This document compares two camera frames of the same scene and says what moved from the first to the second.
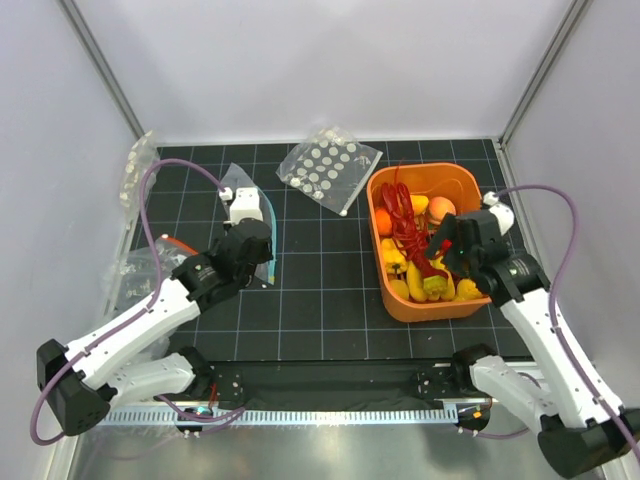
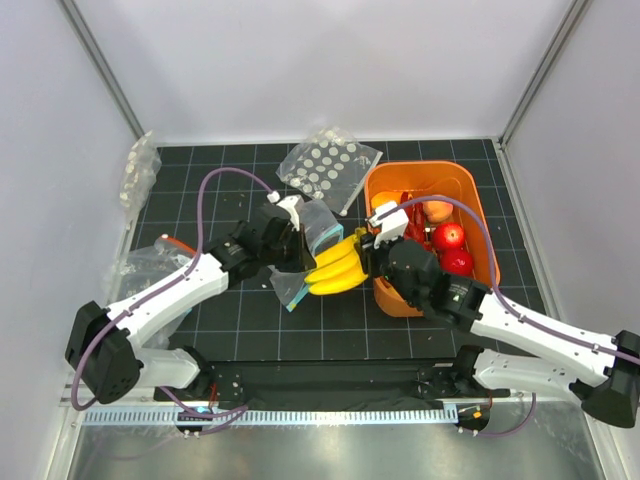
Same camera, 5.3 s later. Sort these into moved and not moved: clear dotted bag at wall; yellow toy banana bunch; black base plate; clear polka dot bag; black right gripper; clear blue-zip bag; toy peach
Moved: black right gripper; yellow toy banana bunch; clear blue-zip bag
Not moved: toy peach; clear dotted bag at wall; black base plate; clear polka dot bag
